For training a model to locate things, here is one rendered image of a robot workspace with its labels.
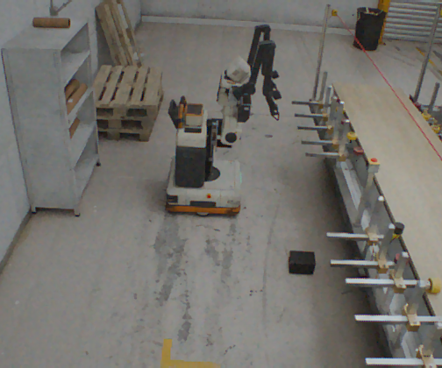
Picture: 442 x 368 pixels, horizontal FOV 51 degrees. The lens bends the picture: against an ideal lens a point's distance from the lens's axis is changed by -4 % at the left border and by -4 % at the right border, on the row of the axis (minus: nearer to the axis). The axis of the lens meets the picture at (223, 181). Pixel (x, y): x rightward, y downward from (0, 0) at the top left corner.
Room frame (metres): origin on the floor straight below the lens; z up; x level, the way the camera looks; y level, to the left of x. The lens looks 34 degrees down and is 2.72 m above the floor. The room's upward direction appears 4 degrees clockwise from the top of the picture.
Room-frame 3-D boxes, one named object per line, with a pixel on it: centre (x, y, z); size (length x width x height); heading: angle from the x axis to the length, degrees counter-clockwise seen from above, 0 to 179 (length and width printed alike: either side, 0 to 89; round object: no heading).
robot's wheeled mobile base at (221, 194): (3.77, 0.17, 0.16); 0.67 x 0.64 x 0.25; 92
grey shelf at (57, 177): (3.78, 1.50, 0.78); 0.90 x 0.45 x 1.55; 2
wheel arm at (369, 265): (2.05, -0.86, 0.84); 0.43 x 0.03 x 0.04; 92
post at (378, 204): (2.34, -0.94, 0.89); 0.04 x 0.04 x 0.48; 2
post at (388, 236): (2.09, -0.95, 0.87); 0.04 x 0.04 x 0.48; 2
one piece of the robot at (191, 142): (3.77, 0.27, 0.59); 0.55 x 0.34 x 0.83; 2
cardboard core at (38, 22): (3.89, 1.51, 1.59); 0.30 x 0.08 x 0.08; 92
